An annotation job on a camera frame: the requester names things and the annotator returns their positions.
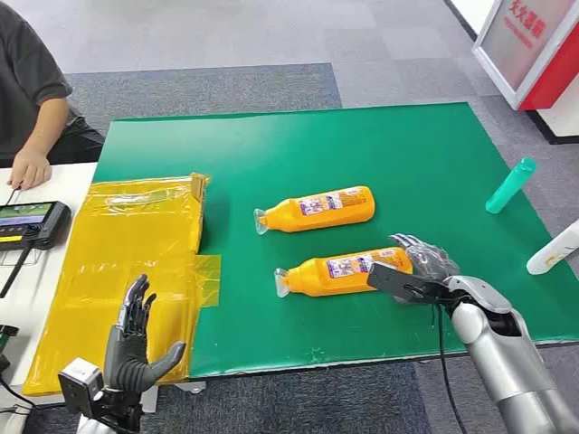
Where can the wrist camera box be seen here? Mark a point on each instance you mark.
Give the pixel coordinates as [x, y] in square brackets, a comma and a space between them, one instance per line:
[393, 280]
[81, 383]

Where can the teal plastic bottle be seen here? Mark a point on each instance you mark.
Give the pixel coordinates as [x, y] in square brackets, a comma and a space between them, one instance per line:
[510, 185]

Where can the yellow plastic wrapped box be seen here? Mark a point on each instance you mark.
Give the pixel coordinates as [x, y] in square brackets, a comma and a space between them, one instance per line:
[118, 239]

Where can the person's hand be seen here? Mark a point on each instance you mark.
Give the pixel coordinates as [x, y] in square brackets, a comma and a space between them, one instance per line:
[29, 169]

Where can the white plastic bottle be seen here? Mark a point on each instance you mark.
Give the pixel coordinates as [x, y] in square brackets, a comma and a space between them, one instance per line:
[554, 250]

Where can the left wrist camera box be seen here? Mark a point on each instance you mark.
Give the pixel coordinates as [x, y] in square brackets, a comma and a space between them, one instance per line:
[81, 383]

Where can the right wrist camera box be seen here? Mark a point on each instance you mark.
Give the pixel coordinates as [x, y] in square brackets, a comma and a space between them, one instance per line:
[393, 280]

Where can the grey table foot bracket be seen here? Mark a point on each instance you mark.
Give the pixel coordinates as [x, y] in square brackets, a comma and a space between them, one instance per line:
[192, 387]

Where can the black object at desk edge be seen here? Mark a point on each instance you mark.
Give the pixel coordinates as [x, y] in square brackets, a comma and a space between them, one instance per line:
[5, 347]

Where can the green table mat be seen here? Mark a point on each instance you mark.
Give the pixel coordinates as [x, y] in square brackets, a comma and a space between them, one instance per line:
[316, 144]

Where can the black handheld controller with screen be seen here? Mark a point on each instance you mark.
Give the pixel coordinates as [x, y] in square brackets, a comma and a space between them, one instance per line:
[32, 223]

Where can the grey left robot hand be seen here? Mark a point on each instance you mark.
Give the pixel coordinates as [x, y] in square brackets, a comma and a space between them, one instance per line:
[124, 359]

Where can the orange bottle with clear cap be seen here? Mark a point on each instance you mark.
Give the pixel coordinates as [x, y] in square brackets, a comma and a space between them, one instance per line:
[316, 277]
[316, 211]

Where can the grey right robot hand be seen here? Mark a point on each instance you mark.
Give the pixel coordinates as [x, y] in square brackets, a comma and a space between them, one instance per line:
[429, 259]

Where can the red and white display stand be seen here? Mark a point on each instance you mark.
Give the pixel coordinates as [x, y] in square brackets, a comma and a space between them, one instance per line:
[529, 48]

